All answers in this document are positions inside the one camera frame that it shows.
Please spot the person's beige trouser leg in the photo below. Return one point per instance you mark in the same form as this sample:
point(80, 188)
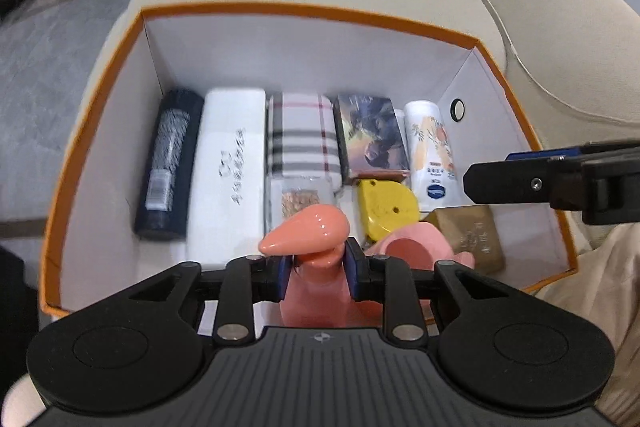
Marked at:
point(600, 267)

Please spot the dark patterned card box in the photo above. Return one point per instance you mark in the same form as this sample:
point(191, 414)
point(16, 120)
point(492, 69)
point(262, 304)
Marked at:
point(370, 132)

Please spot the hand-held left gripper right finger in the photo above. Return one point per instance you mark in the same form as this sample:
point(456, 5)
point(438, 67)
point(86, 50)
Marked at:
point(356, 277)

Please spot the beige sofa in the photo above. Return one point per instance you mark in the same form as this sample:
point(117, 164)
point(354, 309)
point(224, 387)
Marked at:
point(550, 32)

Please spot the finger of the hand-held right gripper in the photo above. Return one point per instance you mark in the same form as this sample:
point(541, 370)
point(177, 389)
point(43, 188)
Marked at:
point(505, 182)
point(545, 154)

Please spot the plaid tin case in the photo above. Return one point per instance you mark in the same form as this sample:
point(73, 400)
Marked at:
point(300, 137)

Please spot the orange cardboard box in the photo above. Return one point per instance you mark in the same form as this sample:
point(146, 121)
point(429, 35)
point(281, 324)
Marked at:
point(300, 52)

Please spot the pink cup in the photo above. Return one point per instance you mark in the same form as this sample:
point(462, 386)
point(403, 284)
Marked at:
point(415, 247)

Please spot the pink spray bottle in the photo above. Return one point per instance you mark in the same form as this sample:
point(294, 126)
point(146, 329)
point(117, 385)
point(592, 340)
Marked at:
point(310, 227)

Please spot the small brown box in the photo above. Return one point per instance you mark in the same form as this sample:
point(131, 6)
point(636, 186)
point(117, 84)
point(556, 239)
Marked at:
point(470, 237)

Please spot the dark blue bottle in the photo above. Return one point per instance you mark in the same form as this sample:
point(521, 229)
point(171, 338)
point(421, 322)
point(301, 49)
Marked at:
point(167, 167)

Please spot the white box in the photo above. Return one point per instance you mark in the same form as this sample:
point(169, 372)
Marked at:
point(215, 217)

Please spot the clear plastic packet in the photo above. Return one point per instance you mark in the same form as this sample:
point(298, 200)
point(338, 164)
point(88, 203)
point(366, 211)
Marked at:
point(300, 202)

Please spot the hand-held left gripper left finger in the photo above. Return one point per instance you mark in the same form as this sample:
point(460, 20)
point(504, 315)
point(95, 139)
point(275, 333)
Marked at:
point(279, 277)

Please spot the yellow tape measure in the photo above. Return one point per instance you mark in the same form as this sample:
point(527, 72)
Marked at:
point(385, 207)

